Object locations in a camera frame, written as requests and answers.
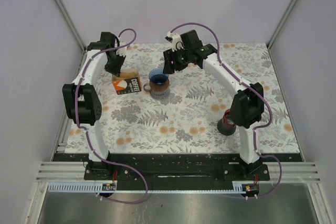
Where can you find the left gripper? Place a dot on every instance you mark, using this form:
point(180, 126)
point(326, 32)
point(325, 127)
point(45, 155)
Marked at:
point(116, 71)

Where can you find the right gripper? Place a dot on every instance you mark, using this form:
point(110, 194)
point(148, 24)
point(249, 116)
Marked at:
point(169, 56)

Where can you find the orange coffee filter box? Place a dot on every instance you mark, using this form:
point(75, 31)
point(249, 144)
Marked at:
point(127, 86)

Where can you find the blue ribbed dripper holder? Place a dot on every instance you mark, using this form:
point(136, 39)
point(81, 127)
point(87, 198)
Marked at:
point(157, 76)

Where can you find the grey glass carafe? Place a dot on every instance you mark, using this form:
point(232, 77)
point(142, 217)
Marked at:
point(157, 91)

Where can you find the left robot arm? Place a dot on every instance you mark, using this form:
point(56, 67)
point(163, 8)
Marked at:
point(82, 103)

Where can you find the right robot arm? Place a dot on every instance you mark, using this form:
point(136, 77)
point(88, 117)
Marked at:
point(247, 105)

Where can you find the brown filters in box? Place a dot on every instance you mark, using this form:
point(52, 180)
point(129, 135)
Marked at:
point(128, 73)

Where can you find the dark grey red-rimmed cup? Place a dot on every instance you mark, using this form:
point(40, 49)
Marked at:
point(225, 125)

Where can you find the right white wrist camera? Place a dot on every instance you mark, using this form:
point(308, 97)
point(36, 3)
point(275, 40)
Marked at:
point(175, 40)

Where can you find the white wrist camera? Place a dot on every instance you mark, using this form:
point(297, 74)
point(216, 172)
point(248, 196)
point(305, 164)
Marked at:
point(122, 50)
point(175, 40)

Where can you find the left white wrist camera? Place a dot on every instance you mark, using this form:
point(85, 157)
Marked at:
point(122, 50)

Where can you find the aluminium frame rail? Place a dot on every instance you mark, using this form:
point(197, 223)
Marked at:
point(70, 24)

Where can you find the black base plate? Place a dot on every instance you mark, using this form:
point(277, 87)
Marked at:
point(227, 167)

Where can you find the white slotted cable duct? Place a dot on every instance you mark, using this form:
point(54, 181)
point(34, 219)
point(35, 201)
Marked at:
point(72, 187)

